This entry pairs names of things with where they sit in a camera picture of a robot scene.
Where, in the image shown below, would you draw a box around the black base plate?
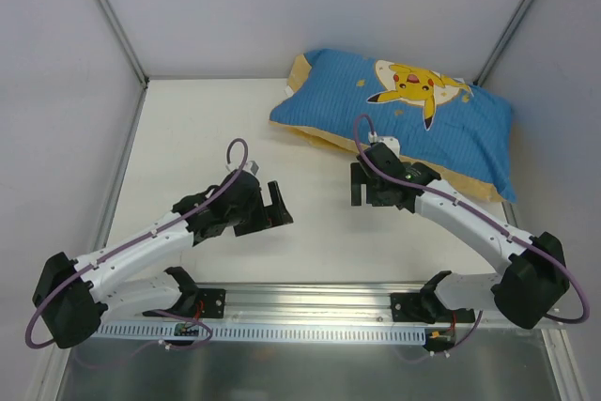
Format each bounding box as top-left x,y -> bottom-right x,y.
142,285 -> 226,319
390,292 -> 476,324

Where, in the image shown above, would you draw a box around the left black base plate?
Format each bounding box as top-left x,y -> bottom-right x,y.
142,285 -> 226,319

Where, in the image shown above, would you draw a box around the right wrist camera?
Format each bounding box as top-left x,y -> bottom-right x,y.
368,132 -> 401,156

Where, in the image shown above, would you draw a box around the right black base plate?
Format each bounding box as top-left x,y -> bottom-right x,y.
390,292 -> 476,324

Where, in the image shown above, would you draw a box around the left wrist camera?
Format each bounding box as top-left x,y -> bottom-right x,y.
225,160 -> 259,176

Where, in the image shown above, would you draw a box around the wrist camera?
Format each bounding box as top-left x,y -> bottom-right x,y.
225,160 -> 259,176
368,132 -> 401,156

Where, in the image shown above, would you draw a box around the white slotted cable duct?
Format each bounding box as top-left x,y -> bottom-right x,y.
93,320 -> 426,346

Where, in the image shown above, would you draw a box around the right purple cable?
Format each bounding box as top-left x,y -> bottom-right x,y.
353,113 -> 591,325

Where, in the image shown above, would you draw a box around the blue yellow pikachu pillowcase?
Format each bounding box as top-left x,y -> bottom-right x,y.
270,49 -> 516,202

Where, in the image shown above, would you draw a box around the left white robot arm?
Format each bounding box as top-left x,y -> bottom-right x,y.
32,170 -> 293,348

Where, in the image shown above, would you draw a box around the aluminium mounting rail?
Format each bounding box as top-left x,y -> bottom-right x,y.
107,282 -> 564,330

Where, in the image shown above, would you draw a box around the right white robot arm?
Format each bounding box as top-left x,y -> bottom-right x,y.
350,143 -> 570,330

